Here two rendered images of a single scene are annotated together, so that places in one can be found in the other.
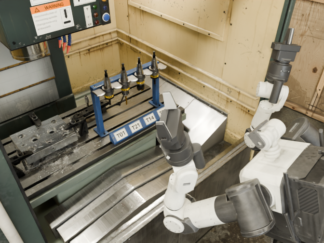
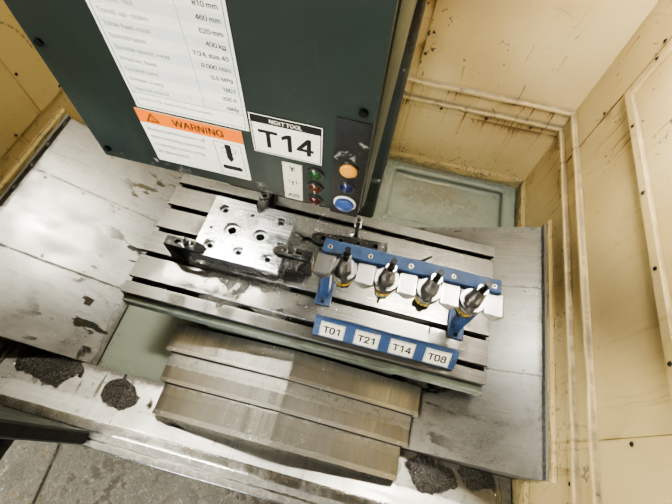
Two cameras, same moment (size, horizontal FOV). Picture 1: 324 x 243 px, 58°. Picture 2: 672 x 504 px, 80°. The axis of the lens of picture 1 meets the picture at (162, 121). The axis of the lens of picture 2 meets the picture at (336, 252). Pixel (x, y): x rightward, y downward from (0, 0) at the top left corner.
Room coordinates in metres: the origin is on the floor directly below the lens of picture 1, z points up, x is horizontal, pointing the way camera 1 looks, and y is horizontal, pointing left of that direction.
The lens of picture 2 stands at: (1.04, -0.03, 2.14)
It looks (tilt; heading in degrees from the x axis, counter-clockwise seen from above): 62 degrees down; 50
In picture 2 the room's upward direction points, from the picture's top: 7 degrees clockwise
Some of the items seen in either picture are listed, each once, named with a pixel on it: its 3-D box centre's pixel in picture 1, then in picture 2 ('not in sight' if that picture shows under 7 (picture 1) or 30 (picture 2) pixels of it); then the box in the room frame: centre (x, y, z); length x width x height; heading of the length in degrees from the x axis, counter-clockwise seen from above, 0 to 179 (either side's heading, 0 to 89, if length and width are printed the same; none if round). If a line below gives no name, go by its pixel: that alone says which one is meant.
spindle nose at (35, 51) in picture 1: (26, 41); not in sight; (1.24, 0.60, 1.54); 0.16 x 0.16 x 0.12
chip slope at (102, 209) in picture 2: not in sight; (101, 235); (0.80, 1.10, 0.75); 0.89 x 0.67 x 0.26; 42
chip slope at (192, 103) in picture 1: (146, 119); (433, 318); (1.67, 0.11, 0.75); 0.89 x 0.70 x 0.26; 42
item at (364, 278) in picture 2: (116, 85); (365, 275); (1.39, 0.25, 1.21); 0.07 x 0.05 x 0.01; 42
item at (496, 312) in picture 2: (161, 66); (492, 307); (1.61, 0.00, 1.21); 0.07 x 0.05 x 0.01; 42
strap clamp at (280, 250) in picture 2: (75, 126); (293, 257); (1.32, 0.51, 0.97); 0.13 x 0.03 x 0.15; 132
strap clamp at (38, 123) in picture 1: (35, 122); (266, 200); (1.36, 0.75, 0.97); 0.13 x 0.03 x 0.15; 42
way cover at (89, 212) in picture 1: (129, 190); (284, 399); (1.07, 0.19, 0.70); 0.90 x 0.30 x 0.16; 132
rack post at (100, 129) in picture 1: (98, 112); (326, 273); (1.36, 0.37, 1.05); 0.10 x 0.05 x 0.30; 42
